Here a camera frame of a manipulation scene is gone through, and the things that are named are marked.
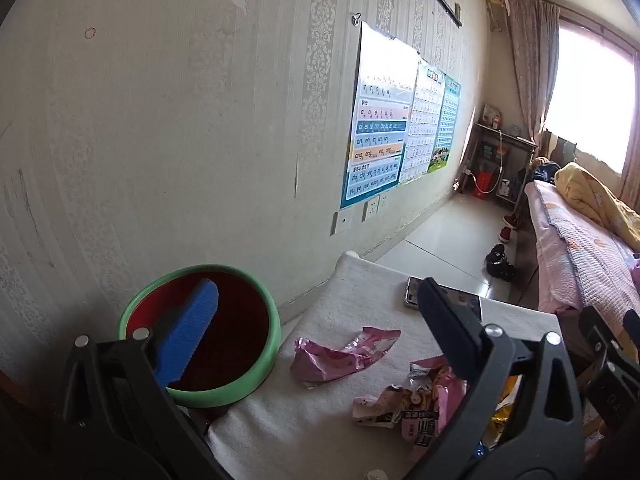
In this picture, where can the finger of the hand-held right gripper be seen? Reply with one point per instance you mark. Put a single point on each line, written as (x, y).
(597, 332)
(632, 335)

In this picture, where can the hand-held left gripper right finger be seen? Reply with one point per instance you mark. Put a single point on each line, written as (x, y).
(450, 325)

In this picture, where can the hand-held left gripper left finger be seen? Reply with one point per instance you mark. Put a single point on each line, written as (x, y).
(185, 330)

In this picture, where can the green-rimmed red bin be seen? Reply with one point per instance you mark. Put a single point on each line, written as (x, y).
(240, 320)

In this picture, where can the pink black snack wrapper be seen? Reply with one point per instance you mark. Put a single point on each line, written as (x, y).
(430, 410)

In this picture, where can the yellow snack wrapper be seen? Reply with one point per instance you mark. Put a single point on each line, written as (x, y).
(505, 410)

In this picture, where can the pink cartoon snack wrapper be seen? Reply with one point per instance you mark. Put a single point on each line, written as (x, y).
(377, 405)

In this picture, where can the pink foil wrapper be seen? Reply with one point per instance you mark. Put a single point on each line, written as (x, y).
(325, 360)

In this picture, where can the smartphone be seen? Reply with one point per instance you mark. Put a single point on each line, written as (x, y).
(415, 292)

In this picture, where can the black shoe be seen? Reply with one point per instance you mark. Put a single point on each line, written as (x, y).
(504, 270)
(495, 253)

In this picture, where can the bed with pink sheet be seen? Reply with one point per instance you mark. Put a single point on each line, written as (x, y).
(575, 255)

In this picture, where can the white table cloth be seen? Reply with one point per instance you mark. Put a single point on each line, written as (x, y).
(350, 310)

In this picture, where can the red shoe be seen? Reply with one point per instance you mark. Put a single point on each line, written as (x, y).
(505, 235)
(510, 221)

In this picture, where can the yellow blanket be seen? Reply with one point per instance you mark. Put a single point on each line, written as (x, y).
(595, 195)

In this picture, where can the red bucket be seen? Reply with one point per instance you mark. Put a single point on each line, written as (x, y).
(483, 184)

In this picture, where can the white plastic jug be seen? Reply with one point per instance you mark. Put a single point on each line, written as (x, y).
(505, 188)

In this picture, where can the dark clothes pile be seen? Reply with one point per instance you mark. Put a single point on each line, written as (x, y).
(546, 170)

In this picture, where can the side table with items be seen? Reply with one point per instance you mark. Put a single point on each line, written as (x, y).
(520, 142)

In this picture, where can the green grid chart poster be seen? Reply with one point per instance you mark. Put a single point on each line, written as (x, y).
(447, 125)

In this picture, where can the white grid chart poster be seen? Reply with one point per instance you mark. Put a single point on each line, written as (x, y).
(422, 125)

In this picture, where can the blue letter chart poster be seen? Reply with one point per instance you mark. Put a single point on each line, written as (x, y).
(380, 135)

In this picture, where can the window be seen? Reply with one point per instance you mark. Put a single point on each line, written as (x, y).
(585, 85)

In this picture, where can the pink floral curtain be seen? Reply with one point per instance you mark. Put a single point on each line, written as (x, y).
(532, 60)

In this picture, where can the white wall socket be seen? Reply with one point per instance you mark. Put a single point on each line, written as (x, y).
(381, 204)
(368, 210)

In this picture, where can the white round-hole wall plate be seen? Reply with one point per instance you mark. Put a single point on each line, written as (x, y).
(340, 222)

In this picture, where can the metal wall hook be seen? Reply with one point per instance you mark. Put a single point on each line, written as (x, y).
(356, 19)

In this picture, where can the black wall rail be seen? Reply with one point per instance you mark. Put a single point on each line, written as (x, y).
(444, 4)

